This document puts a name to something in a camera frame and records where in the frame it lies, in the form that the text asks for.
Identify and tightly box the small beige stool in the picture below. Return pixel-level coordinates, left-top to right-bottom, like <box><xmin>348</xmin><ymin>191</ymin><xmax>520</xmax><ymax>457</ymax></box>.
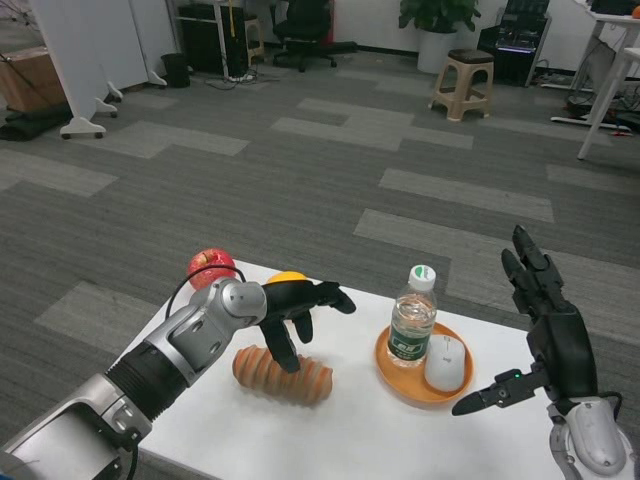
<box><xmin>243</xmin><ymin>14</ymin><xmax>265</xmax><ymax>66</ymax></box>

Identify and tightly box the long ridged brown bread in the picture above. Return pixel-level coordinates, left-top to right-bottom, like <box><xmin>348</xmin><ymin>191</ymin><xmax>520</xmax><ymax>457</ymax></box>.
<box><xmin>233</xmin><ymin>346</ymin><xmax>335</xmax><ymax>404</ymax></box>

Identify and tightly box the brown cardboard box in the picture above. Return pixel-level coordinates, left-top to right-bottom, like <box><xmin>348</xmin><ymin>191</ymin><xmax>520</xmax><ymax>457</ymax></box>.
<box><xmin>0</xmin><ymin>48</ymin><xmax>69</xmax><ymax>112</ymax></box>

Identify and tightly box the wide white partition panel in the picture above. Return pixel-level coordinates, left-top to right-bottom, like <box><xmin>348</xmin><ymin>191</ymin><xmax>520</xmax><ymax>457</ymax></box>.
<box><xmin>27</xmin><ymin>0</ymin><xmax>122</xmax><ymax>140</ymax></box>

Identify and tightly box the black bag on floor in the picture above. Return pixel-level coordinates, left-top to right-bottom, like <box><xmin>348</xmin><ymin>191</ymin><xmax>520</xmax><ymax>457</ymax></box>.
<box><xmin>0</xmin><ymin>103</ymin><xmax>74</xmax><ymax>142</ymax></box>

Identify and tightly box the clear water bottle green label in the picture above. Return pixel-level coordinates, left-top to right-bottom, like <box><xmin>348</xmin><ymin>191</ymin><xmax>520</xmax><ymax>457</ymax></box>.
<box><xmin>388</xmin><ymin>264</ymin><xmax>438</xmax><ymax>370</ymax></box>

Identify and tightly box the beige stool dark seat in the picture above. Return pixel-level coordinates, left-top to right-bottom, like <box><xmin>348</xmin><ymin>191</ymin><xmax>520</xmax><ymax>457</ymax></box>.
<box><xmin>429</xmin><ymin>48</ymin><xmax>495</xmax><ymax>123</ymax></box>

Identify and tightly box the white computer mouse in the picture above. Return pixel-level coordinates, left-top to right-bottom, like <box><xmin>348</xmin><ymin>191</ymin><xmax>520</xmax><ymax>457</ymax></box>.
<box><xmin>423</xmin><ymin>334</ymin><xmax>466</xmax><ymax>391</ymax></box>

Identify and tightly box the black cabinet under desk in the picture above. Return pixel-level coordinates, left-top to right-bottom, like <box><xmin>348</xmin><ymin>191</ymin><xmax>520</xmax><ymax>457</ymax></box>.
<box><xmin>178</xmin><ymin>3</ymin><xmax>249</xmax><ymax>76</ymax></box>

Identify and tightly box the black computer case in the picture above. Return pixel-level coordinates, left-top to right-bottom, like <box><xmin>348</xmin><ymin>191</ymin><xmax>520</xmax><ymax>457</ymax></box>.
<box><xmin>477</xmin><ymin>0</ymin><xmax>551</xmax><ymax>89</ymax></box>

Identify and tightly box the orange round plate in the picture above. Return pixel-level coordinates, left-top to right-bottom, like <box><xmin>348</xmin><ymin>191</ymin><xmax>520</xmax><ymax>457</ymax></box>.
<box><xmin>374</xmin><ymin>321</ymin><xmax>475</xmax><ymax>405</ymax></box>

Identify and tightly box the red apple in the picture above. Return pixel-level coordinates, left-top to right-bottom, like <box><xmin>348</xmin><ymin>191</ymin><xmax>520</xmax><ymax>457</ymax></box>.
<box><xmin>186</xmin><ymin>249</ymin><xmax>237</xmax><ymax>292</ymax></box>

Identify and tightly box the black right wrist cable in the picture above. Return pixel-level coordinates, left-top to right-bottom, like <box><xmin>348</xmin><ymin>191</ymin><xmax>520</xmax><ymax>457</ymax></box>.
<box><xmin>597</xmin><ymin>391</ymin><xmax>625</xmax><ymax>426</ymax></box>

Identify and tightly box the black waste bin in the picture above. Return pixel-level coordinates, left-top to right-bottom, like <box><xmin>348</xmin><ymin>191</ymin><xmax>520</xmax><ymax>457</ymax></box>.
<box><xmin>160</xmin><ymin>52</ymin><xmax>192</xmax><ymax>89</ymax></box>

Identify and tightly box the black office chair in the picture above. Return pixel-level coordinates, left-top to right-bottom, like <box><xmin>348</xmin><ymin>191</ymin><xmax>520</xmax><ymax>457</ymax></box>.
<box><xmin>271</xmin><ymin>0</ymin><xmax>359</xmax><ymax>73</ymax></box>

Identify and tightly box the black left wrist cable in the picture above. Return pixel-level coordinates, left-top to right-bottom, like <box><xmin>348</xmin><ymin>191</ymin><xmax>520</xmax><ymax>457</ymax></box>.
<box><xmin>164</xmin><ymin>266</ymin><xmax>246</xmax><ymax>321</ymax></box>

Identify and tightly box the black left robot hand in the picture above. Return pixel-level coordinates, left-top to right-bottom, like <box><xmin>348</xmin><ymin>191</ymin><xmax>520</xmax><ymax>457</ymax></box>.
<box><xmin>257</xmin><ymin>280</ymin><xmax>357</xmax><ymax>374</ymax></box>

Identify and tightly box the white desk with cables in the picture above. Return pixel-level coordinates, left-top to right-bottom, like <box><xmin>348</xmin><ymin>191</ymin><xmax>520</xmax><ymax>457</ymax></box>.
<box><xmin>549</xmin><ymin>8</ymin><xmax>640</xmax><ymax>125</ymax></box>

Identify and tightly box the white desk slanted leg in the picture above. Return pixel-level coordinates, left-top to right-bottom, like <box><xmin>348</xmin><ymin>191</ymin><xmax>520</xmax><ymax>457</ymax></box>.
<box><xmin>576</xmin><ymin>47</ymin><xmax>640</xmax><ymax>161</ymax></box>

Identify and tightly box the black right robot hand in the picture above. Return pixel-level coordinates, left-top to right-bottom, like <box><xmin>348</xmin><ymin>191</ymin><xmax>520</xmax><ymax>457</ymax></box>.
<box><xmin>451</xmin><ymin>224</ymin><xmax>600</xmax><ymax>417</ymax></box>

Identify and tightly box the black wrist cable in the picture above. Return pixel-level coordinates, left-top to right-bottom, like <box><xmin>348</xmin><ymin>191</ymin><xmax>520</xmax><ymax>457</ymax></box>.
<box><xmin>597</xmin><ymin>391</ymin><xmax>625</xmax><ymax>426</ymax></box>
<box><xmin>164</xmin><ymin>266</ymin><xmax>246</xmax><ymax>321</ymax></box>

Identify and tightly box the narrow white partition panel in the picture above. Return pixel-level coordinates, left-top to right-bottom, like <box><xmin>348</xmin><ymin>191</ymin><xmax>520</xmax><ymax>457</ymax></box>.
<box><xmin>127</xmin><ymin>0</ymin><xmax>169</xmax><ymax>89</ymax></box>

